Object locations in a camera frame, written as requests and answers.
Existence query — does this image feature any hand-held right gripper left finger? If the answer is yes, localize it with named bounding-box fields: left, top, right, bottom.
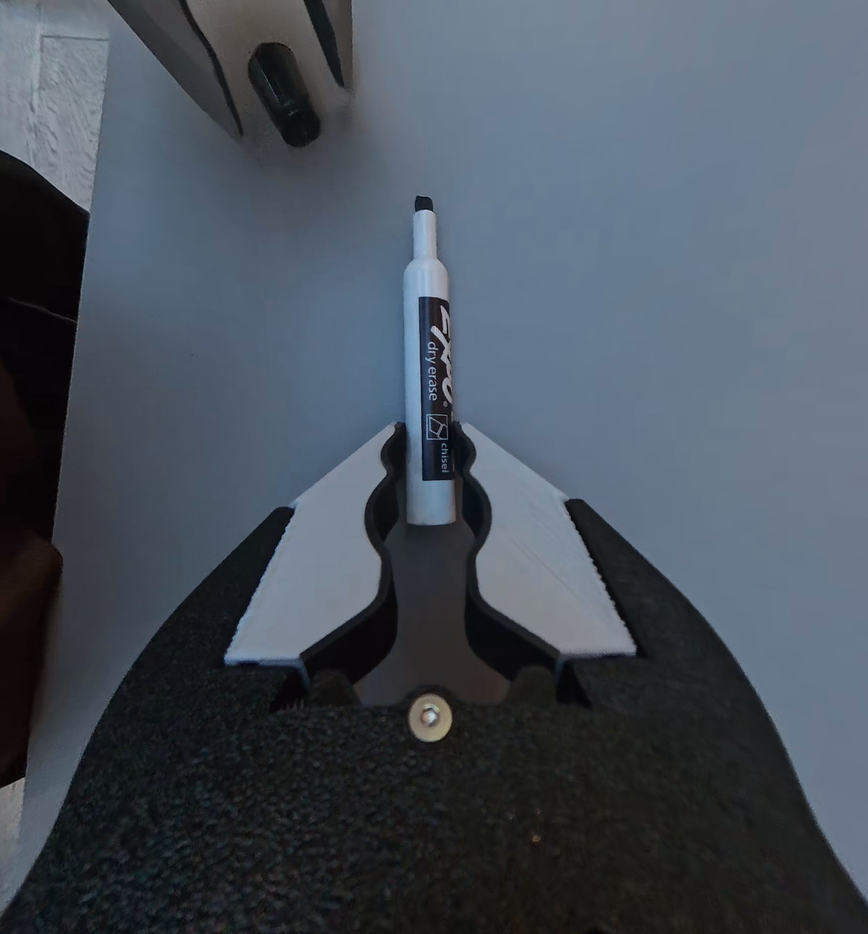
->
left=224, top=423, right=409, bottom=687

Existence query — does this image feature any black dry-erase marker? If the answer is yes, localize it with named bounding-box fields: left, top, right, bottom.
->
left=403, top=193, right=458, bottom=526

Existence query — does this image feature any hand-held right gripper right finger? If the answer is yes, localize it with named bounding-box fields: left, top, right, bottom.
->
left=454, top=422, right=638, bottom=690

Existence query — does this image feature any silver-framed rolling whiteboard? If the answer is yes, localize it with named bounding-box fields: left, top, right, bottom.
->
left=21, top=0, right=868, bottom=934

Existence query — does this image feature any black marker cap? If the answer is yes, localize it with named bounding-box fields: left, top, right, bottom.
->
left=248, top=42, right=323, bottom=147

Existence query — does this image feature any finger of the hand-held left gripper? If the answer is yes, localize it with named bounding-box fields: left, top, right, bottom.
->
left=304, top=0, right=354, bottom=90
left=109, top=0, right=245, bottom=137

